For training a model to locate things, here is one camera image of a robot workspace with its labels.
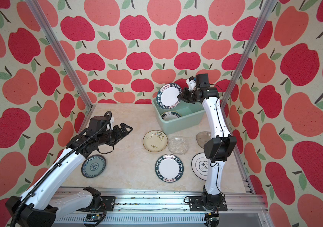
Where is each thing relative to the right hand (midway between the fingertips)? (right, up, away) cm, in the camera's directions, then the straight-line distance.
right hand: (181, 96), depth 84 cm
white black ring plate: (+12, -44, +3) cm, 45 cm away
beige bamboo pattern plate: (-16, -30, +17) cm, 38 cm away
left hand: (-28, -21, -10) cm, 37 cm away
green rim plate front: (-7, -45, +3) cm, 45 cm away
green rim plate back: (-6, -11, +28) cm, 31 cm away
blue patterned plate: (-55, -44, +5) cm, 71 cm away
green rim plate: (-8, 0, +5) cm, 10 cm away
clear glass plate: (0, -32, +14) cm, 35 cm away
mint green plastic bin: (+4, -13, +6) cm, 15 cm away
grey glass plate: (+18, -28, +18) cm, 38 cm away
